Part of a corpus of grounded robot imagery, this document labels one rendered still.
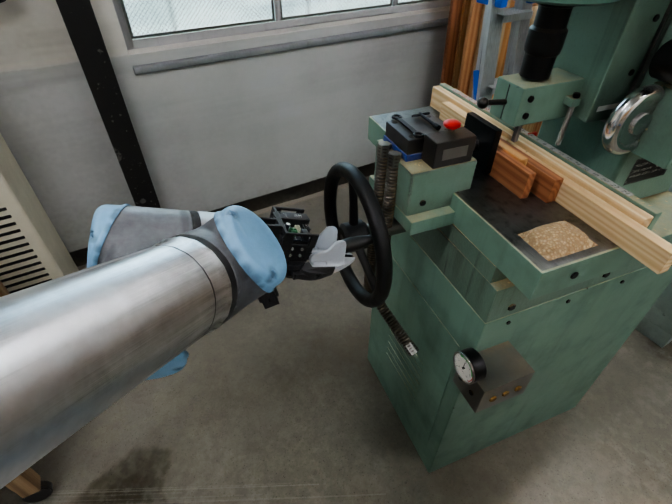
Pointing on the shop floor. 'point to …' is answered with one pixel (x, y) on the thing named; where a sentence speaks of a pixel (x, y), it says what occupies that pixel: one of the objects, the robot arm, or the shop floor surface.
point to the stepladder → (494, 11)
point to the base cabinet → (379, 339)
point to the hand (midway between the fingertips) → (344, 260)
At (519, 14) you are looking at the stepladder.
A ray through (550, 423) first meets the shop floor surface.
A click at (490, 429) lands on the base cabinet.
